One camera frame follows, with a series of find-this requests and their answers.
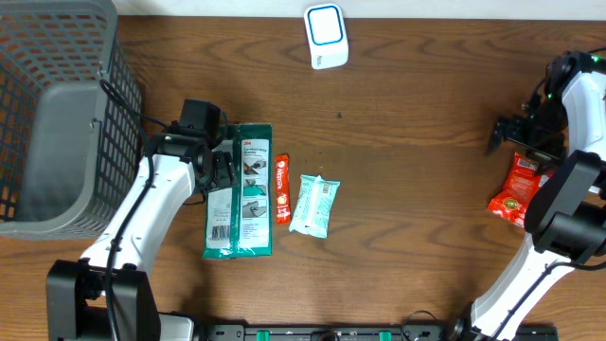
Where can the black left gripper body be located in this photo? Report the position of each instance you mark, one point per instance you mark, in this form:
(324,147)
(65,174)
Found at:
(222,173)

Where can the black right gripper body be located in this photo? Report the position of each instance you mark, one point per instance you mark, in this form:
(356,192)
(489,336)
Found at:
(543,134)

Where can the green white wipes pack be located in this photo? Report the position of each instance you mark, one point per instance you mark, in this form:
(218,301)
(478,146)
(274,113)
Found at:
(238,219)

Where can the red coffee stick sachet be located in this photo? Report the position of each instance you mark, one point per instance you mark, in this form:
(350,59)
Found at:
(283,200)

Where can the red candy bag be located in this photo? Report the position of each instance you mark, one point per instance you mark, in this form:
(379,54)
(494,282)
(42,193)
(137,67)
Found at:
(521,184)

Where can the mint green tissue pack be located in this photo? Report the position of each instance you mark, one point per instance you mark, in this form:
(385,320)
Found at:
(314,202)

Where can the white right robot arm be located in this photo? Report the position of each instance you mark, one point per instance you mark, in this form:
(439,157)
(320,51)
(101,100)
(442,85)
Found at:
(562,230)

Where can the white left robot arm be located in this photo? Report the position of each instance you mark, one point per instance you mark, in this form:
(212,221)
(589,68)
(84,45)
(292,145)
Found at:
(106,294)

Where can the white barcode scanner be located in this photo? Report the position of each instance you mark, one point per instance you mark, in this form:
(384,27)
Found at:
(327,36)

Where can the grey plastic mesh basket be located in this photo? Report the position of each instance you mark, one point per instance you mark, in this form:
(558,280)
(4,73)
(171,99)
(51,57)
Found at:
(69,155)

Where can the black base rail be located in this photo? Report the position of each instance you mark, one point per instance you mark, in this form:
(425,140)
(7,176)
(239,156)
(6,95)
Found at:
(417,332)

